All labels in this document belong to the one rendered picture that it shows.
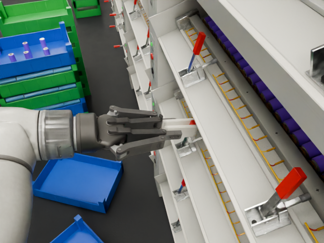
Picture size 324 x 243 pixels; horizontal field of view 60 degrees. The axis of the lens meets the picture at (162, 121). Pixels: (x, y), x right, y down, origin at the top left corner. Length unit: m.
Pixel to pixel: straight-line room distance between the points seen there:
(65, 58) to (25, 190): 0.71
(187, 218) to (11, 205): 0.46
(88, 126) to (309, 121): 0.38
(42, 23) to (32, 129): 0.92
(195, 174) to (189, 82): 0.20
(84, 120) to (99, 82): 1.18
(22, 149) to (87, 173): 0.76
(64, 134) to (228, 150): 0.27
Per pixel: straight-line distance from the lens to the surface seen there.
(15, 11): 1.57
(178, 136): 0.55
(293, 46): 0.23
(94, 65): 1.83
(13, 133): 0.50
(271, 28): 0.25
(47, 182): 1.25
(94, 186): 1.19
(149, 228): 1.08
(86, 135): 0.51
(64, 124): 0.50
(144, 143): 0.51
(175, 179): 0.82
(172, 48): 0.59
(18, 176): 0.46
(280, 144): 0.36
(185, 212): 0.77
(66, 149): 0.51
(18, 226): 0.44
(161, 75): 0.71
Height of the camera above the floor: 0.98
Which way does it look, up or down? 45 degrees down
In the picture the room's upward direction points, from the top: straight up
